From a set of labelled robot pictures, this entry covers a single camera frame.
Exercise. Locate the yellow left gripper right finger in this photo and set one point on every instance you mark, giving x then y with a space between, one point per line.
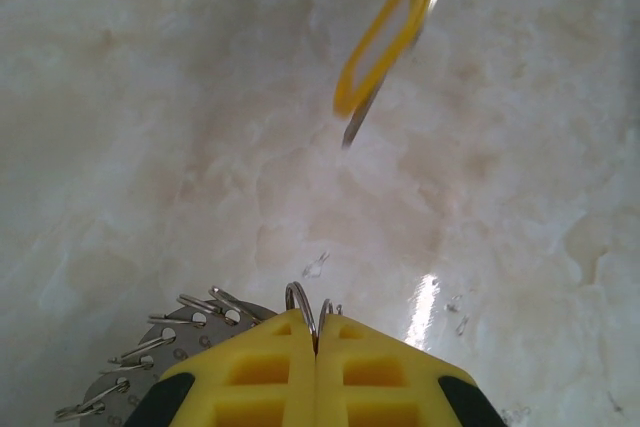
380 362

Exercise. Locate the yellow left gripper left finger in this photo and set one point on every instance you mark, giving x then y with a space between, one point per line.
260 357

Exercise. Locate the yellow key tag with key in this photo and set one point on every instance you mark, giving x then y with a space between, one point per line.
345 102

